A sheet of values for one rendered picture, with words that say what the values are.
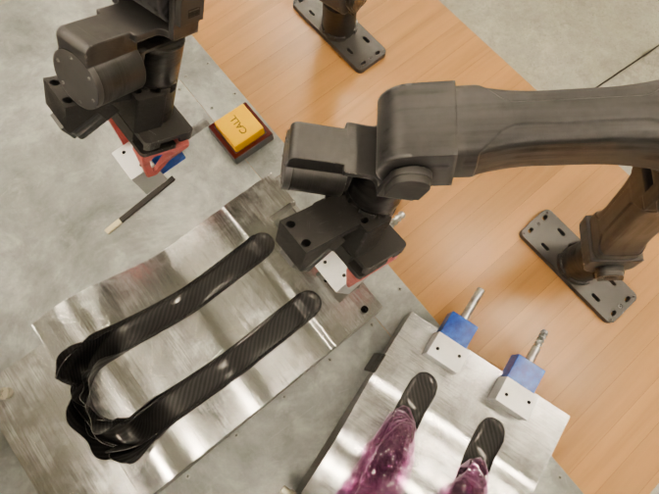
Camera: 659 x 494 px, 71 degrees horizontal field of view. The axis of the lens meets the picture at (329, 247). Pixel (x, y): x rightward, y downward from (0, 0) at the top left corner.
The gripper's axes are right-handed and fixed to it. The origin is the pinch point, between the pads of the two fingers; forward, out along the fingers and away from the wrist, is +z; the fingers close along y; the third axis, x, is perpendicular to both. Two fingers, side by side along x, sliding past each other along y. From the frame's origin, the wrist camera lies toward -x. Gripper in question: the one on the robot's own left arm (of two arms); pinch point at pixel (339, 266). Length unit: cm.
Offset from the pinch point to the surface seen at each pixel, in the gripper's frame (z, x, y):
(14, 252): 22, -32, -38
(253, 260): 7.5, -5.9, -10.0
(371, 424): 11.5, -5.1, 17.3
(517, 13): 32, 162, -67
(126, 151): -0.7, -14.4, -29.0
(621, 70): 33, 178, -23
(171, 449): 12.1, -26.9, 4.9
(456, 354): 6.2, 8.9, 17.5
